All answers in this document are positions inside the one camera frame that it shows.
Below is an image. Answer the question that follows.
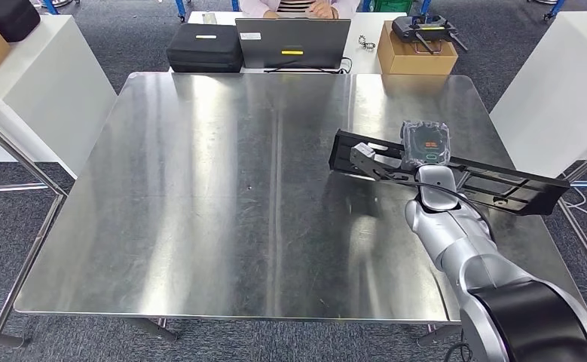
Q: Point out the steel workbench table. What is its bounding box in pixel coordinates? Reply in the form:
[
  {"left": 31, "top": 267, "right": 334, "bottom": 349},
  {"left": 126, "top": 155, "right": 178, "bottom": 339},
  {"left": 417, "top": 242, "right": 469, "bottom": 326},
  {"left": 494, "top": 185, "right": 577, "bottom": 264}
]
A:
[{"left": 13, "top": 71, "right": 587, "bottom": 348}]

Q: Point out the green plastic crate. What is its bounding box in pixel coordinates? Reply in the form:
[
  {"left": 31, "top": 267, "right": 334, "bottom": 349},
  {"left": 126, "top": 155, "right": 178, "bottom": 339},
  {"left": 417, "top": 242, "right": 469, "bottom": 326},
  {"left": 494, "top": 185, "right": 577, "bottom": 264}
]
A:
[{"left": 372, "top": 0, "right": 417, "bottom": 14}]

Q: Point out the black remote controller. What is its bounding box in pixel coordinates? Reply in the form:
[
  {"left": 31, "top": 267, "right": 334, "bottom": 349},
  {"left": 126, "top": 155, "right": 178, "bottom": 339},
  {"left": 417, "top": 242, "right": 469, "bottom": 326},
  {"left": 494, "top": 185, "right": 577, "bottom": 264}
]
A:
[{"left": 391, "top": 14, "right": 469, "bottom": 55}]

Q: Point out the long black plastic part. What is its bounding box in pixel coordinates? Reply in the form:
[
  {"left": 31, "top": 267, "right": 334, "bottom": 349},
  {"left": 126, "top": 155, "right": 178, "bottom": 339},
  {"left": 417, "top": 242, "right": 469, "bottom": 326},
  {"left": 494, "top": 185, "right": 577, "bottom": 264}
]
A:
[{"left": 328, "top": 128, "right": 571, "bottom": 216}]

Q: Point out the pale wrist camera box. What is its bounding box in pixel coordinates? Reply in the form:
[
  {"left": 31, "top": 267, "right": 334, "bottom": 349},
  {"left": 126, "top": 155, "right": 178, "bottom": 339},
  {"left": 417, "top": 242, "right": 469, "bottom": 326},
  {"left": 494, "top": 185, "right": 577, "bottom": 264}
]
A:
[{"left": 349, "top": 142, "right": 377, "bottom": 173}]

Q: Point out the black desk cable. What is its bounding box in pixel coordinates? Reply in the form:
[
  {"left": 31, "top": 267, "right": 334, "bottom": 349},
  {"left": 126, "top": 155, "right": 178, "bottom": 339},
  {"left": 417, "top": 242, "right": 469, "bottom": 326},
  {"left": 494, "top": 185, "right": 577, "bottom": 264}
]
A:
[{"left": 264, "top": 57, "right": 354, "bottom": 75}]

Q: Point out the black case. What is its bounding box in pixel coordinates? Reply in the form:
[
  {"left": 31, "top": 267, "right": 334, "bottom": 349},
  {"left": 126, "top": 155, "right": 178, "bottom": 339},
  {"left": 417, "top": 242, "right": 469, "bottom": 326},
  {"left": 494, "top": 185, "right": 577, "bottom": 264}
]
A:
[{"left": 166, "top": 23, "right": 245, "bottom": 74}]

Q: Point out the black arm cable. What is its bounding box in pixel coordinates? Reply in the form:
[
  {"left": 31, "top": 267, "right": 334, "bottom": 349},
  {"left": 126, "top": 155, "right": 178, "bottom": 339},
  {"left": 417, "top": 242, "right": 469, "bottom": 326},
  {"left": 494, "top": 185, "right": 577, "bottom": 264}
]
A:
[{"left": 393, "top": 179, "right": 495, "bottom": 237}]

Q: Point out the person's left hand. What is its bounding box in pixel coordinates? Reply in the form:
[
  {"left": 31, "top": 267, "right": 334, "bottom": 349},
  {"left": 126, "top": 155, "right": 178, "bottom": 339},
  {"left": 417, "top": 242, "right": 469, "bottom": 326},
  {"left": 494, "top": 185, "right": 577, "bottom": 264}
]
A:
[{"left": 312, "top": 1, "right": 336, "bottom": 20}]

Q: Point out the white partition panel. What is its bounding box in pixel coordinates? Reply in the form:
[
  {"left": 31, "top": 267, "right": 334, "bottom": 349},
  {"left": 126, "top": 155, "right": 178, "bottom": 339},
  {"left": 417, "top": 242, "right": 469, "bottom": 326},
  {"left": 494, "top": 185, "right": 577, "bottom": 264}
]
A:
[
  {"left": 489, "top": 11, "right": 587, "bottom": 179},
  {"left": 0, "top": 14, "right": 118, "bottom": 181}
]

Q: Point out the black floor cable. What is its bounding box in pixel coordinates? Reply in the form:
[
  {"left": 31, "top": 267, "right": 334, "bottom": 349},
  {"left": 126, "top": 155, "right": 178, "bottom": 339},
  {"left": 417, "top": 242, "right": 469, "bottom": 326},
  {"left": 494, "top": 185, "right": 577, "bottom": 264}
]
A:
[{"left": 442, "top": 342, "right": 474, "bottom": 362}]

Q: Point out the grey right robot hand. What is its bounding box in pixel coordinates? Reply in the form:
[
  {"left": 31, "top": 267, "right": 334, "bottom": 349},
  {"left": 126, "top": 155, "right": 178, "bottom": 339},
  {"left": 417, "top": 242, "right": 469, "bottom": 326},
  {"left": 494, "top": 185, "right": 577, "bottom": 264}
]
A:
[{"left": 399, "top": 119, "right": 452, "bottom": 171}]

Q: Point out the black camera bracket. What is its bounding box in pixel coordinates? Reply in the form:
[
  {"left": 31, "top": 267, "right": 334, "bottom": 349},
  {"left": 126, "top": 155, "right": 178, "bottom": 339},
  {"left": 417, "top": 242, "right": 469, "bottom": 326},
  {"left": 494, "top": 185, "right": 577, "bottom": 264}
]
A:
[{"left": 350, "top": 149, "right": 420, "bottom": 184}]

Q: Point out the black round object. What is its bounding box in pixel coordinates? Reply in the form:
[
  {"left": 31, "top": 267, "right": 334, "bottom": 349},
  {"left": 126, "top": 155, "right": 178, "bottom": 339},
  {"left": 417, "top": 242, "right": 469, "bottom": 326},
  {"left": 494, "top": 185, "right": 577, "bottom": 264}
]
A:
[{"left": 0, "top": 0, "right": 42, "bottom": 44}]

